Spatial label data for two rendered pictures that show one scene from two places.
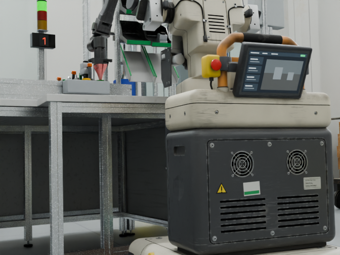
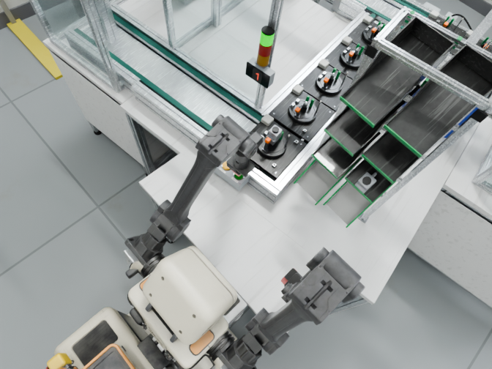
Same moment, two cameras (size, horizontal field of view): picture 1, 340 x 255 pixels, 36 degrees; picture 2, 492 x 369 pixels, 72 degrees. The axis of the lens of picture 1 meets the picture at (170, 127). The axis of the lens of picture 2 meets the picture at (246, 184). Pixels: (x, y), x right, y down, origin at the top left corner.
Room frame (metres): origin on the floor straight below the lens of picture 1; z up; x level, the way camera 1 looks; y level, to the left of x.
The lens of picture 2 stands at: (2.18, -0.29, 2.27)
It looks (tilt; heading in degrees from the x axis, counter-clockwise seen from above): 63 degrees down; 59
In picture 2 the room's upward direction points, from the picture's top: 11 degrees clockwise
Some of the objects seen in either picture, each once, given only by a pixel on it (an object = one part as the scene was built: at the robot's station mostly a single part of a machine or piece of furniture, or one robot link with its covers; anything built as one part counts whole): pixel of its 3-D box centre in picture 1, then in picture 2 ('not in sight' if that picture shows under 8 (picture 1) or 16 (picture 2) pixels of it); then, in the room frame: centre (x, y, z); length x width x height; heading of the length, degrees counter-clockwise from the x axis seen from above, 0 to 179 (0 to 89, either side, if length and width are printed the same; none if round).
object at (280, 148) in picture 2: not in sight; (271, 144); (2.70, 0.42, 0.98); 0.14 x 0.14 x 0.02
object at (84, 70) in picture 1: (85, 68); (275, 132); (2.71, 0.43, 1.06); 0.08 x 0.04 x 0.07; 31
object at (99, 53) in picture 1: (99, 55); (241, 161); (2.50, 0.33, 1.09); 0.10 x 0.07 x 0.07; 120
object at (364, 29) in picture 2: not in sight; (376, 31); (3.55, 0.93, 1.01); 0.24 x 0.24 x 0.13; 31
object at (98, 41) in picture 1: (99, 43); (243, 152); (2.51, 0.33, 1.15); 0.07 x 0.06 x 0.07; 31
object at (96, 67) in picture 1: (102, 70); not in sight; (2.51, 0.31, 1.01); 0.07 x 0.07 x 0.09; 30
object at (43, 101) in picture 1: (127, 107); (261, 204); (2.58, 0.21, 0.84); 0.90 x 0.70 x 0.03; 113
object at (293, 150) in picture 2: not in sight; (271, 146); (2.70, 0.42, 0.96); 0.24 x 0.24 x 0.02; 31
